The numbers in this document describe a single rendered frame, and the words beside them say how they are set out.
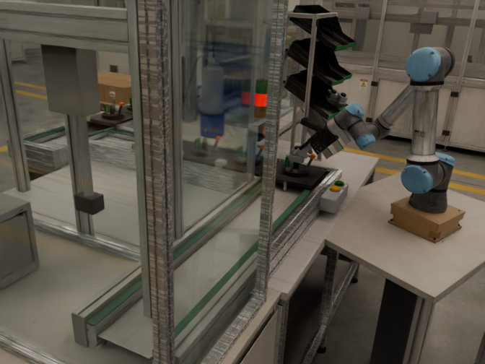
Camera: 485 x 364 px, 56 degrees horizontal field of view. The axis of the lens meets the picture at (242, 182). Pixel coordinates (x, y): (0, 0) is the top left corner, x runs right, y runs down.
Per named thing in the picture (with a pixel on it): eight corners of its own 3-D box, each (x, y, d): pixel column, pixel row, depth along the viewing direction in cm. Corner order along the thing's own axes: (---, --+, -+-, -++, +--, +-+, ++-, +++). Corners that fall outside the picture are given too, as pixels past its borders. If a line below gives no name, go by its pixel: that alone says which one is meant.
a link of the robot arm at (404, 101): (449, 39, 177) (369, 125, 210) (437, 39, 169) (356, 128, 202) (470, 59, 173) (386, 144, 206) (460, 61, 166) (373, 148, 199)
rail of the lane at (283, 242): (340, 188, 227) (342, 168, 223) (268, 281, 153) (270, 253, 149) (329, 186, 229) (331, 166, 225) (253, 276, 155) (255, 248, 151)
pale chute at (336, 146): (338, 152, 238) (343, 148, 235) (326, 159, 228) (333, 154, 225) (307, 108, 241) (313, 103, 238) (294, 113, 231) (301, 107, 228)
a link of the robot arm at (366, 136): (385, 138, 194) (370, 117, 196) (370, 142, 186) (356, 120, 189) (371, 148, 199) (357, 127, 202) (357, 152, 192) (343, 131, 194)
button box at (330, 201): (347, 195, 210) (348, 183, 208) (334, 213, 193) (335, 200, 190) (332, 192, 213) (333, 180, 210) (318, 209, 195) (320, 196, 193)
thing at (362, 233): (537, 227, 204) (539, 221, 203) (432, 304, 150) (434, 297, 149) (399, 177, 253) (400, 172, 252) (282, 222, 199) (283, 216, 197)
